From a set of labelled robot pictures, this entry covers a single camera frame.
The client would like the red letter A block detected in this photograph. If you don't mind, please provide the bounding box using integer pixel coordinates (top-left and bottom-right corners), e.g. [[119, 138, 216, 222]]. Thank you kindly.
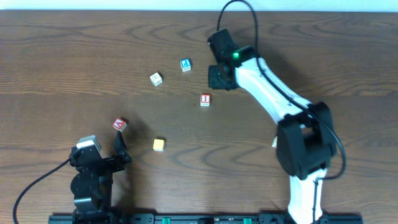
[[112, 118, 127, 132]]

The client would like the red letter I block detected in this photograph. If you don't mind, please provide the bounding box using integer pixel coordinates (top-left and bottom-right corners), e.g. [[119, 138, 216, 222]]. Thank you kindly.
[[200, 94, 211, 107]]

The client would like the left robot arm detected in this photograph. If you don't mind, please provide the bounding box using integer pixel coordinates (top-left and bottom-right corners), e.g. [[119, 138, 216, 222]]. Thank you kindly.
[[69, 131, 131, 223]]

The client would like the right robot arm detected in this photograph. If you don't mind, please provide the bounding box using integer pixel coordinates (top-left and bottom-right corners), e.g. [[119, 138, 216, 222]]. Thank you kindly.
[[208, 45, 340, 223]]

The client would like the yellow wooden block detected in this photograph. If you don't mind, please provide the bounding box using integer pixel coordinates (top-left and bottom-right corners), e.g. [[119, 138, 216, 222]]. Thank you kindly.
[[153, 139, 165, 152]]

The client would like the blue letter P block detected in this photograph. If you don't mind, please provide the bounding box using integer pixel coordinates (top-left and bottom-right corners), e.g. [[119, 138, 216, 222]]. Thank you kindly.
[[180, 58, 192, 72]]

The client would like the plain white wooden block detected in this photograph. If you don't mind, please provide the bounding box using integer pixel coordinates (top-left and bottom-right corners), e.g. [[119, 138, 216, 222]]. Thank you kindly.
[[150, 73, 163, 86]]

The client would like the white block with red drawing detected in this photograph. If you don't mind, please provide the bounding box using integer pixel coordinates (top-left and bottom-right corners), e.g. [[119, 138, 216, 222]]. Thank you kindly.
[[272, 136, 277, 148]]

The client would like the left black cable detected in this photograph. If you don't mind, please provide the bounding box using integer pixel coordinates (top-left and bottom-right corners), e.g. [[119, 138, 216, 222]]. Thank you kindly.
[[12, 158, 72, 224]]

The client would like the black cable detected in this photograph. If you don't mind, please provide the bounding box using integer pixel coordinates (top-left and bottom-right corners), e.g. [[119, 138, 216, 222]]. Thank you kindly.
[[12, 158, 72, 224], [216, 0, 347, 224]]

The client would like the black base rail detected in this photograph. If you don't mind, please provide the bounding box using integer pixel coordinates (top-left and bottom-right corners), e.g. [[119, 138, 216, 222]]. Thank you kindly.
[[48, 212, 364, 224]]

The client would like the right black cable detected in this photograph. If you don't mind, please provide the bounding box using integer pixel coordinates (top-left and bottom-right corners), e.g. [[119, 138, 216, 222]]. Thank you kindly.
[[216, 0, 347, 224]]

